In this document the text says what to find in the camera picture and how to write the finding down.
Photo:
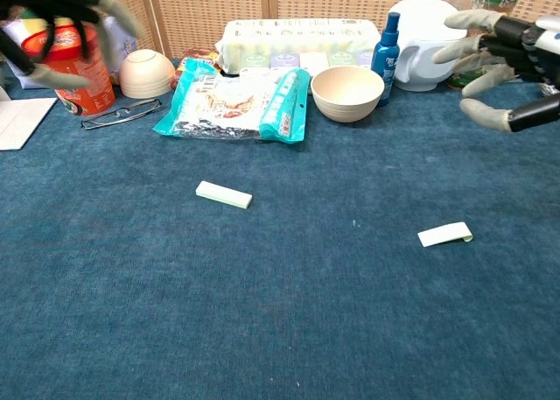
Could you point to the yellow sponge with green scourer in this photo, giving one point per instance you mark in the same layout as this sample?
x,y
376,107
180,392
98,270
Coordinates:
x,y
30,25

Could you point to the black-rimmed eyeglasses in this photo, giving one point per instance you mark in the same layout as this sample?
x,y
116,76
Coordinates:
x,y
123,111

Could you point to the blue spray bottle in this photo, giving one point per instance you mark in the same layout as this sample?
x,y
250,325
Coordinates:
x,y
385,63

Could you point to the blue carpet table cover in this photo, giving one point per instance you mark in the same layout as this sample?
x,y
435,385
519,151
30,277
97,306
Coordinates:
x,y
306,286

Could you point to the teal and clear snack bag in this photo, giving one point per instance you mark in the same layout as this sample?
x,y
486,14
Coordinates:
x,y
227,102

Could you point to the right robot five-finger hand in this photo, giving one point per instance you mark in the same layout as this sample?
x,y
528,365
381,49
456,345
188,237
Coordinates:
x,y
525,45

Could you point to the green paper piece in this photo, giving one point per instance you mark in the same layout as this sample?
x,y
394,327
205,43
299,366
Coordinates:
x,y
442,234

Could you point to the upturned beige bowl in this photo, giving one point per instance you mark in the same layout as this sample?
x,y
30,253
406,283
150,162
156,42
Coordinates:
x,y
146,76

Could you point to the wicker folding screen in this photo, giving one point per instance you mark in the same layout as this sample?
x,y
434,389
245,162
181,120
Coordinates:
x,y
210,6

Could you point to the white plastic tissue pack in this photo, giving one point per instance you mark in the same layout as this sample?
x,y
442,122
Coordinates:
x,y
122,54

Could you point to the upright beige bowl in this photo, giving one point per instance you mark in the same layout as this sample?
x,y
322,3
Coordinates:
x,y
345,102

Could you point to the red instant noodle cup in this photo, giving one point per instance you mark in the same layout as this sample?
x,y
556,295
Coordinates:
x,y
87,98

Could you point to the white toilet paper roll pack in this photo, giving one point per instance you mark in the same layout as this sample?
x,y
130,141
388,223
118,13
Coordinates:
x,y
297,37

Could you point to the purple pocket tissue pack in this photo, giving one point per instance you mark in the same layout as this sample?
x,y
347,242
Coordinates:
x,y
284,61
366,58

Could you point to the pink pocket tissue pack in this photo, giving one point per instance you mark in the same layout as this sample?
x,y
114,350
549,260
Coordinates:
x,y
314,62

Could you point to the light green paper strip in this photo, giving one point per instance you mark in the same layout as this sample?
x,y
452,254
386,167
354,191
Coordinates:
x,y
223,194

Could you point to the brown cookie package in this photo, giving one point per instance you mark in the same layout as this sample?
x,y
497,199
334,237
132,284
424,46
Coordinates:
x,y
197,55

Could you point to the green pocket tissue pack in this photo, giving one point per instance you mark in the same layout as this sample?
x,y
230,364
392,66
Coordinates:
x,y
344,58
254,61

